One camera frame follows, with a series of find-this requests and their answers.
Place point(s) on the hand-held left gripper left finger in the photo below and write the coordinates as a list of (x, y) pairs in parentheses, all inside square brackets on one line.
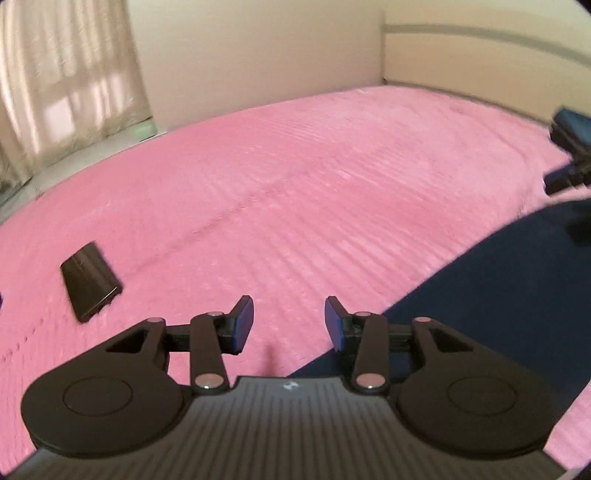
[(243, 323)]

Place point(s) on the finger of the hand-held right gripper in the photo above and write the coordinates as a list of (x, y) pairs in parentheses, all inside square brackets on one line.
[(575, 127), (570, 177)]

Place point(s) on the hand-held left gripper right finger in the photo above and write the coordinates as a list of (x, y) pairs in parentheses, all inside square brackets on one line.
[(334, 325)]

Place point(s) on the dark navy fleece garment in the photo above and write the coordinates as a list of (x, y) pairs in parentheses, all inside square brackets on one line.
[(508, 286)]

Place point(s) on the pink ribbed bed blanket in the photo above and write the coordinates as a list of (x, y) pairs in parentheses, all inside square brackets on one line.
[(300, 184)]

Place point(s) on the small green box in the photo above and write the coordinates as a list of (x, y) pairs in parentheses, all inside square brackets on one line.
[(144, 129)]

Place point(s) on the white windowsill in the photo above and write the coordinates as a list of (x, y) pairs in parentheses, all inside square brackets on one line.
[(69, 170)]

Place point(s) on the pink lace curtain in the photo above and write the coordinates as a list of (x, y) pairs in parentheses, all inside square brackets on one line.
[(60, 78)]

